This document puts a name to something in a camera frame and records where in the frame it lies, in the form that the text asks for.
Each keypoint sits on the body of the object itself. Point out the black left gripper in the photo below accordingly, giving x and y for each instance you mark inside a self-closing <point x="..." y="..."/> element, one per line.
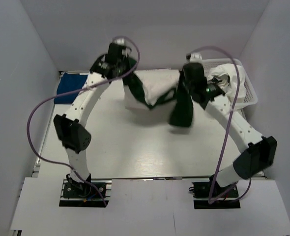
<point x="126" y="60"/>

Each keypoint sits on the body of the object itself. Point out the white green-sleeved Charlie Brown shirt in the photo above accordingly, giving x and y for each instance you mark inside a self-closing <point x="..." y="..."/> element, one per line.
<point x="151" y="89"/>

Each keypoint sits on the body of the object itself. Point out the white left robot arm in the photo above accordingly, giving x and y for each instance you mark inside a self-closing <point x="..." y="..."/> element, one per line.
<point x="71" y="126"/>

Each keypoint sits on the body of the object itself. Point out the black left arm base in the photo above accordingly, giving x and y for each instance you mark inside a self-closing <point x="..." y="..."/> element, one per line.
<point x="75" y="194"/>

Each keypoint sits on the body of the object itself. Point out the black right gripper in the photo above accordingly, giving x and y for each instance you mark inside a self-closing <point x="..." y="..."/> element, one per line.
<point x="183" y="72"/>

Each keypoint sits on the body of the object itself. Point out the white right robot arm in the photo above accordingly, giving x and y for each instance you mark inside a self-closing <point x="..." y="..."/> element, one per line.
<point x="257" y="152"/>

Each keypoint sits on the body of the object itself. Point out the crumpled white t-shirt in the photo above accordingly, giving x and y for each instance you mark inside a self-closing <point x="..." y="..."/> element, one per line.
<point x="225" y="77"/>

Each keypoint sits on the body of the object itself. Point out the white plastic basket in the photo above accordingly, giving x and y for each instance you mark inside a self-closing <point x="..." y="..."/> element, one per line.
<point x="250" y="98"/>

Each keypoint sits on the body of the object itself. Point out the folded blue t-shirt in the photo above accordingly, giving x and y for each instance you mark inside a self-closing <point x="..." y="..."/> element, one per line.
<point x="69" y="82"/>

